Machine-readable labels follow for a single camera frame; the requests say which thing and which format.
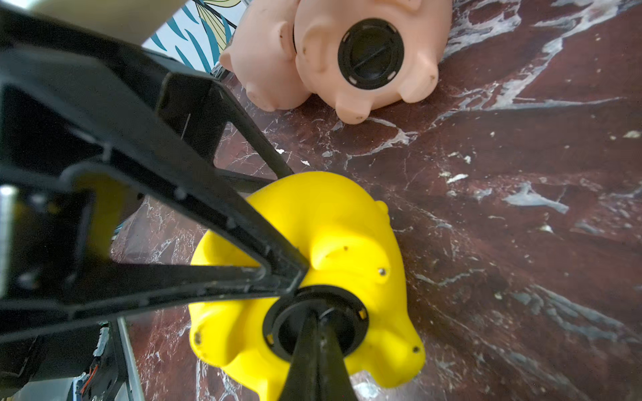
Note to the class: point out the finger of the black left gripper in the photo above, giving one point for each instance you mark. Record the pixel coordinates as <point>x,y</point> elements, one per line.
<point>197,109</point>
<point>77,138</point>

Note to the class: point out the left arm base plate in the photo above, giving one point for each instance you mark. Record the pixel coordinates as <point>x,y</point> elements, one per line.
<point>107,376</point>

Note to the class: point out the light pink piggy bank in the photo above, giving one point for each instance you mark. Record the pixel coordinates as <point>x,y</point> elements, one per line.
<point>262,56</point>

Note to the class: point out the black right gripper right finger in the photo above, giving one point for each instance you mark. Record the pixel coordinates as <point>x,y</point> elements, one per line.
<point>333,379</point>

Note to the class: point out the yellow piggy bank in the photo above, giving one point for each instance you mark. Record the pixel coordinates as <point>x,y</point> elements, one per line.
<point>356,281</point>

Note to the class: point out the dark pink piggy bank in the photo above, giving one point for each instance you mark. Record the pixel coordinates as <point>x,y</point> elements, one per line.
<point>424,26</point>

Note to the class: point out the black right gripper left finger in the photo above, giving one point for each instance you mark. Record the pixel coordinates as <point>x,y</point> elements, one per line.
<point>302,379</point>

